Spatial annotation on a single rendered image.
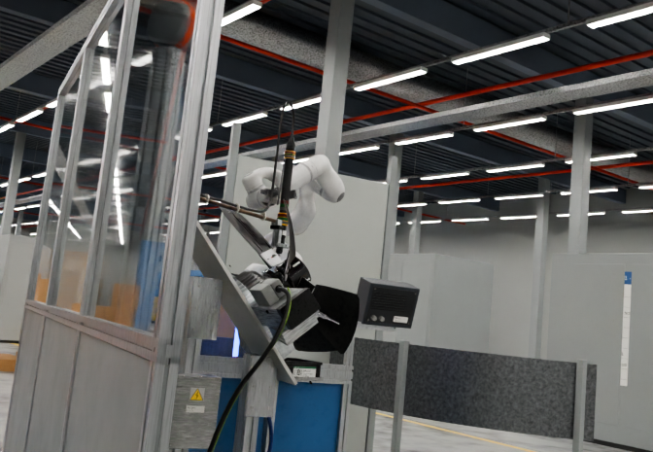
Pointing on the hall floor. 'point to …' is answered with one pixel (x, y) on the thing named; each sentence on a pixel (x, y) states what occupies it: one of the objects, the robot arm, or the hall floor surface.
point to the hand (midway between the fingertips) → (285, 192)
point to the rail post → (343, 418)
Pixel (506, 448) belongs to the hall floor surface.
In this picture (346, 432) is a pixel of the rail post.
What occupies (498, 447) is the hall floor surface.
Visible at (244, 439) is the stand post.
